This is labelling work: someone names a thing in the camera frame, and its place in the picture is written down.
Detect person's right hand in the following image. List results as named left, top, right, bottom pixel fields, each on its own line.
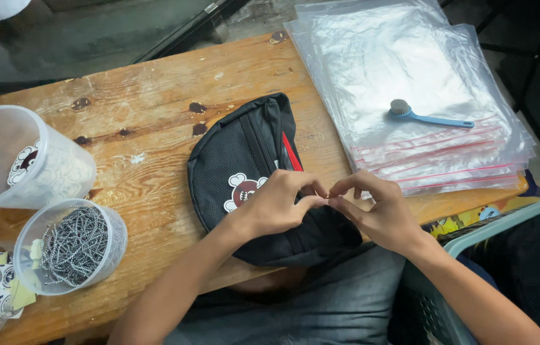
left=328, top=170, right=427, bottom=255

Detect person's left hand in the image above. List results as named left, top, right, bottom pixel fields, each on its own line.
left=232, top=169, right=329, bottom=241

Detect white red cartoon charm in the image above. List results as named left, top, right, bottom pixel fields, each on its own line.
left=223, top=172, right=269, bottom=213

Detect black waist bag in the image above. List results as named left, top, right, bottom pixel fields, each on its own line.
left=187, top=92, right=364, bottom=267

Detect yellow cartoon print sheet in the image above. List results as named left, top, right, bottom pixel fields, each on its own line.
left=421, top=170, right=540, bottom=239

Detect person's grey shorts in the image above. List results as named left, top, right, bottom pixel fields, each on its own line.
left=164, top=243, right=407, bottom=345

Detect teal plastic basket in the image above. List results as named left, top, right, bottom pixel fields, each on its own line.
left=401, top=187, right=540, bottom=345

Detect stack of clear zip bags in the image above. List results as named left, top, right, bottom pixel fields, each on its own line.
left=283, top=0, right=537, bottom=198

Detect round clear plastic tub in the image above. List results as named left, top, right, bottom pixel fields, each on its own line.
left=13, top=198, right=128, bottom=296

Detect pile of black bags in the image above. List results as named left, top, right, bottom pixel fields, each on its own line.
left=461, top=201, right=540, bottom=345

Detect pile of white cartoon charms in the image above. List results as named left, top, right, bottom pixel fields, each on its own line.
left=7, top=139, right=95, bottom=203

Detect dark glass table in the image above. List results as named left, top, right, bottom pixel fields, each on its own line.
left=0, top=0, right=251, bottom=116

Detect blue handled brush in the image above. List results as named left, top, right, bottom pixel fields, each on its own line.
left=389, top=99, right=475, bottom=129

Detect heap of metal ball chains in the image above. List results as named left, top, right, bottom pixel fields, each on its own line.
left=39, top=206, right=110, bottom=288

